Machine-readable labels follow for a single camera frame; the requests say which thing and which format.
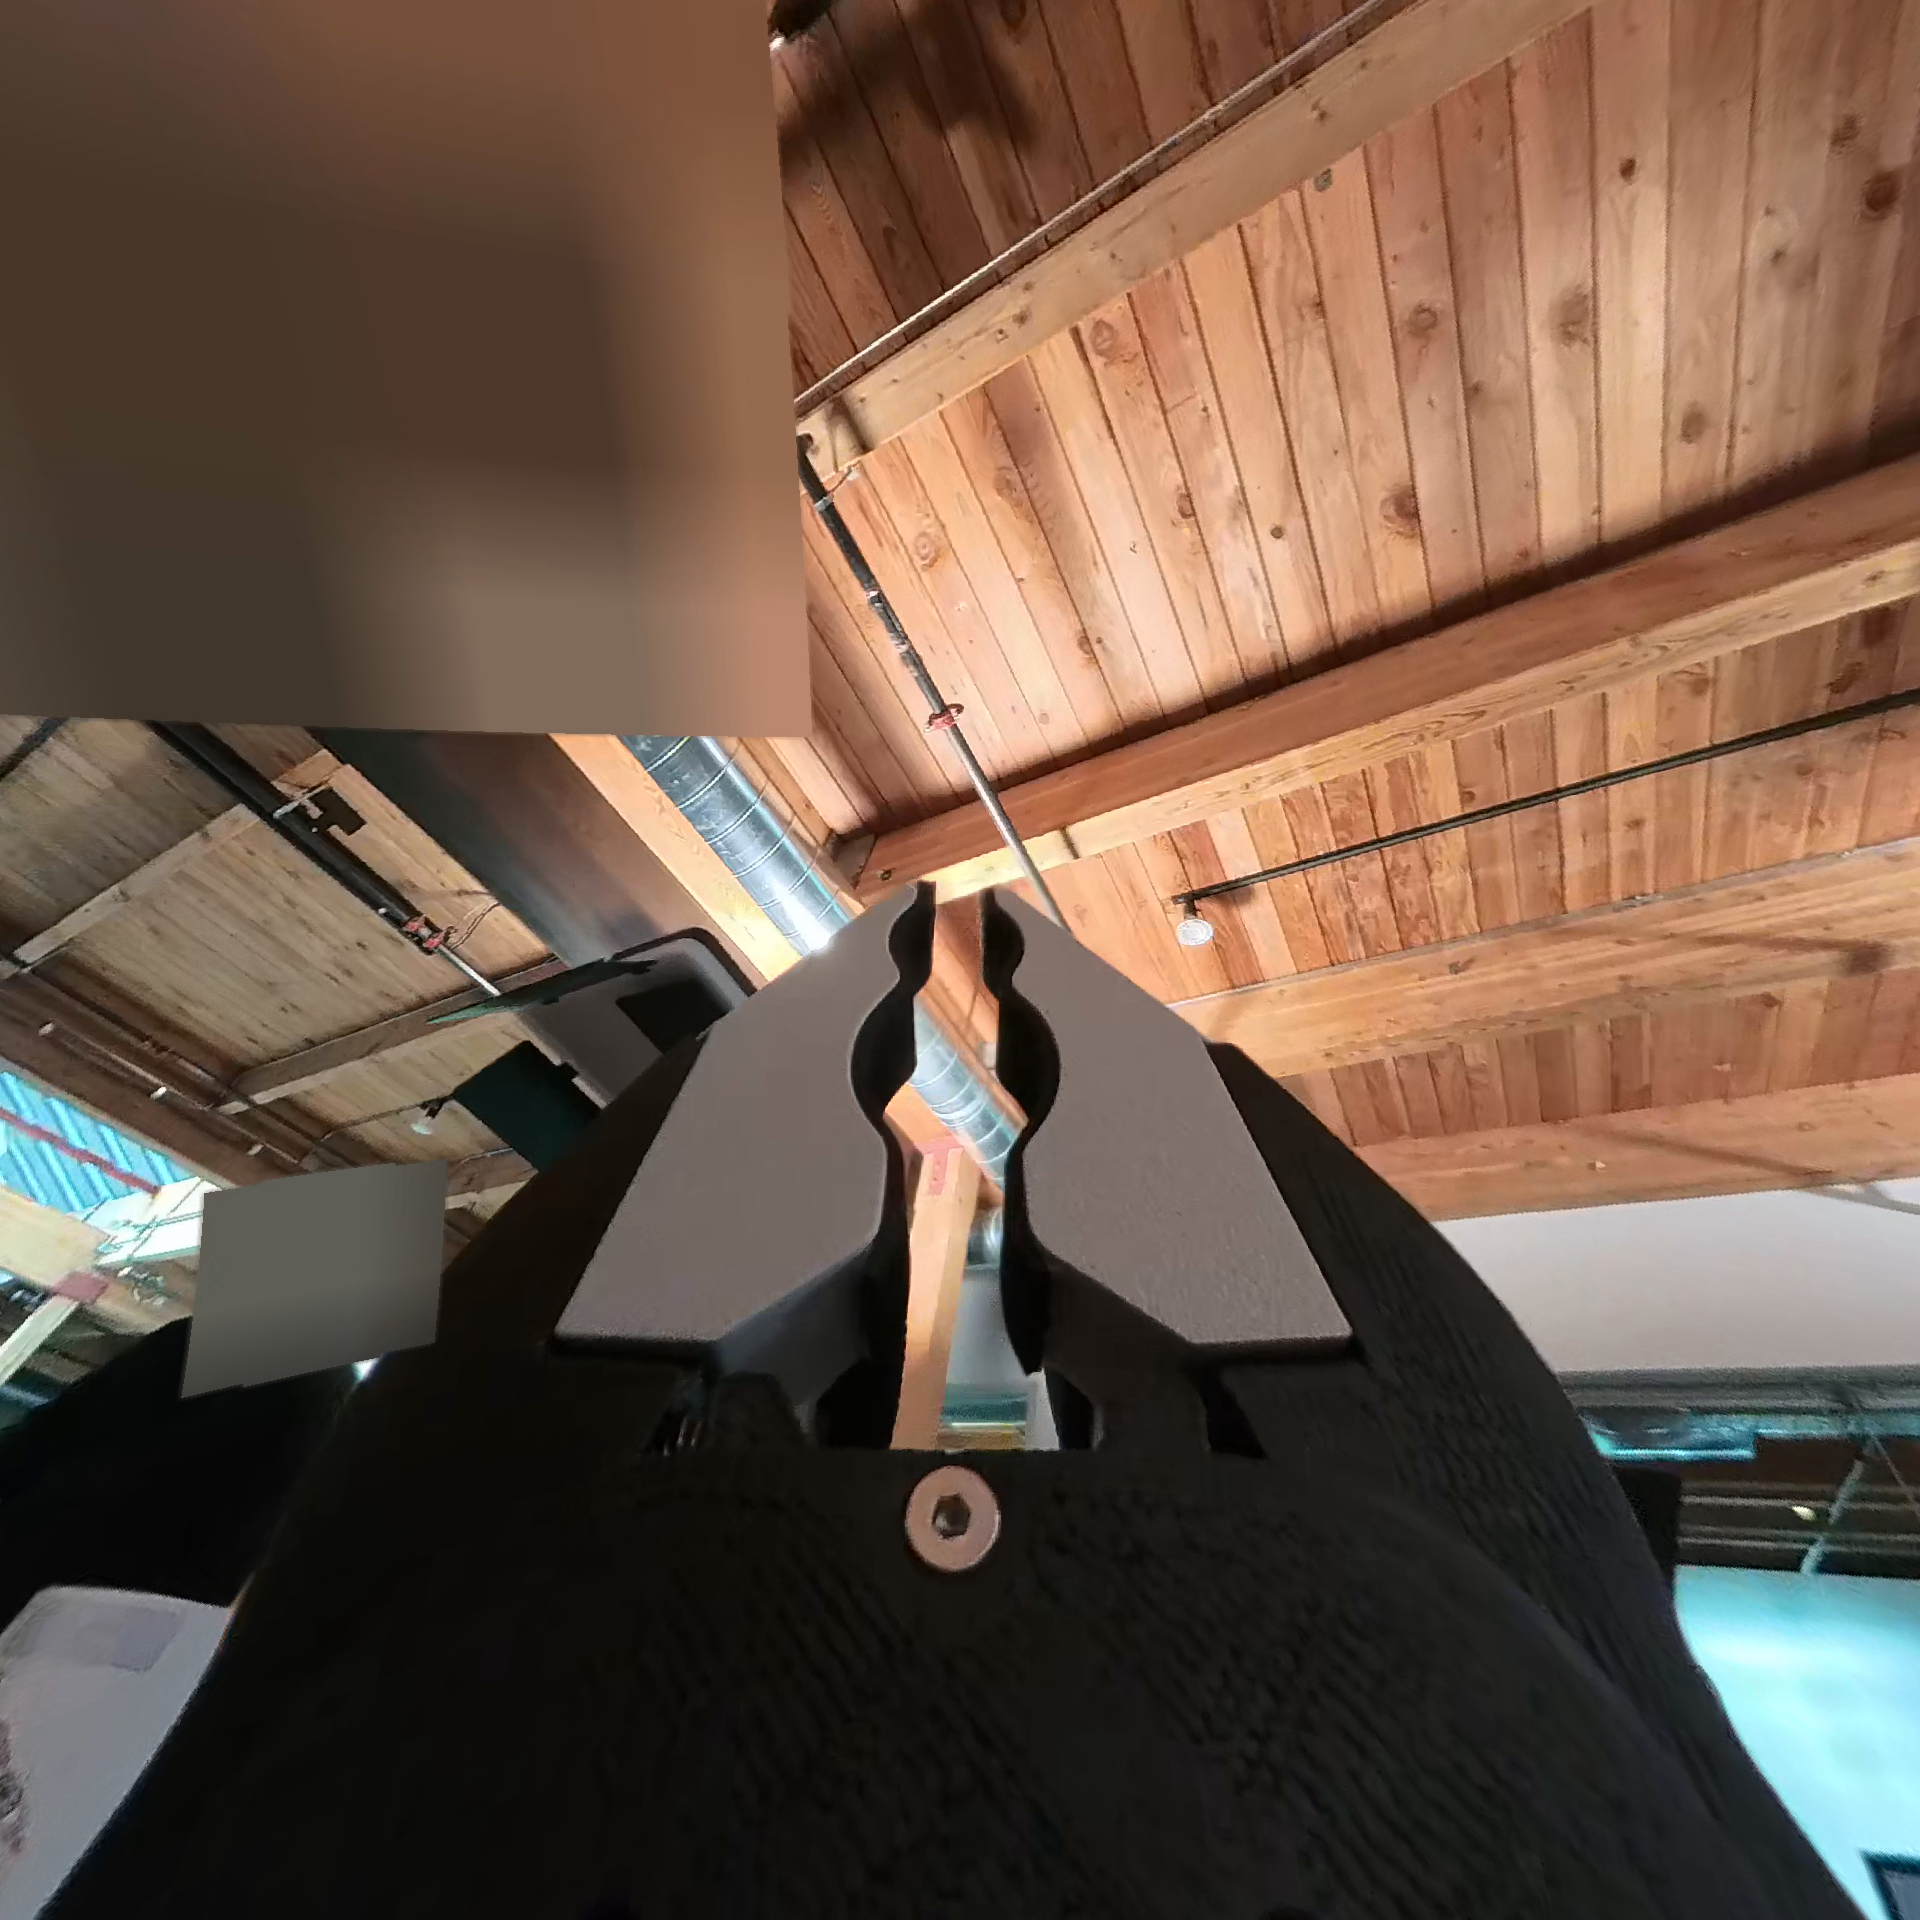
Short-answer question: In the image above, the silver ventilation duct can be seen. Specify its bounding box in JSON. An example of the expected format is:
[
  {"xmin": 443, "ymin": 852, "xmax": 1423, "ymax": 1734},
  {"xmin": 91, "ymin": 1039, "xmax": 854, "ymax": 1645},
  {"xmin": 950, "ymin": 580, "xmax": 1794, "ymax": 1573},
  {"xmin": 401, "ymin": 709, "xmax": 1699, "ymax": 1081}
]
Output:
[{"xmin": 622, "ymin": 737, "xmax": 1038, "ymax": 1187}]

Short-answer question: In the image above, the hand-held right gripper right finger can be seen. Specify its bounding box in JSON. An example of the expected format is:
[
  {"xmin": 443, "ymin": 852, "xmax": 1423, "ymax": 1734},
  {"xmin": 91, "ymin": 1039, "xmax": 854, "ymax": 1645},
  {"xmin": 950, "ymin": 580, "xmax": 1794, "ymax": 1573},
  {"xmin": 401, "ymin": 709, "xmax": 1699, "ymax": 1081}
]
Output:
[{"xmin": 978, "ymin": 886, "xmax": 1355, "ymax": 1374}]

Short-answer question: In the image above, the black ceiling pipe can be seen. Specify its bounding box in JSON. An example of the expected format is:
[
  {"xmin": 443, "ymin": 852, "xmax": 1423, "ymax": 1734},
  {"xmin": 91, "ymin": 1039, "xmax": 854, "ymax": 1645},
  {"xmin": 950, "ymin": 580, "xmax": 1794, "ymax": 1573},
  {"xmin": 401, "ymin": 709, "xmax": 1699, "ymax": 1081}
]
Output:
[{"xmin": 147, "ymin": 723, "xmax": 510, "ymax": 999}]

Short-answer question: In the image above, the black ceiling track rail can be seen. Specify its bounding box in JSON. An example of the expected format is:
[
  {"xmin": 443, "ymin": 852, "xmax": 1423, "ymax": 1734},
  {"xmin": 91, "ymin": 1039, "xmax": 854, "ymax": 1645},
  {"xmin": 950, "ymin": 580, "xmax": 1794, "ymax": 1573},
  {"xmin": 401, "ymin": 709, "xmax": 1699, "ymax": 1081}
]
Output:
[{"xmin": 1175, "ymin": 702, "xmax": 1920, "ymax": 921}]

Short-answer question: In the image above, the metal sprinkler pipe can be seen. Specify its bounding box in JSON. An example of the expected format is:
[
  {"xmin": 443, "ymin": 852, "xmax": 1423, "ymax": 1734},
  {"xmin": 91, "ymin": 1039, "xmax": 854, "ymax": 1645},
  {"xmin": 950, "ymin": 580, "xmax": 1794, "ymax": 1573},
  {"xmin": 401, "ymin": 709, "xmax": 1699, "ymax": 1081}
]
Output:
[{"xmin": 790, "ymin": 449, "xmax": 1074, "ymax": 929}]

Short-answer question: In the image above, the wooden post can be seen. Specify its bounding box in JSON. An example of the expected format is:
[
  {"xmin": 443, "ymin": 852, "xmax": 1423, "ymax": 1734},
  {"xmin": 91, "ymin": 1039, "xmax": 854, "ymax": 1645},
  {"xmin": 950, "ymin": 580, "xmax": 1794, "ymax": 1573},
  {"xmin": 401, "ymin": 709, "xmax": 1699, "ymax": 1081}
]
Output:
[{"xmin": 890, "ymin": 1142, "xmax": 986, "ymax": 1453}]

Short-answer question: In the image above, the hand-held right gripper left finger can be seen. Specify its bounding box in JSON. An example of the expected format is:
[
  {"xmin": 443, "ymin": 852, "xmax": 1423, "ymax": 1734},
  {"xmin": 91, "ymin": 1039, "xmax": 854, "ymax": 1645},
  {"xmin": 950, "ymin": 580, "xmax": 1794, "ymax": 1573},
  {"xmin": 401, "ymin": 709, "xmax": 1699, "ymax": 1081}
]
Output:
[{"xmin": 550, "ymin": 882, "xmax": 940, "ymax": 1374}]

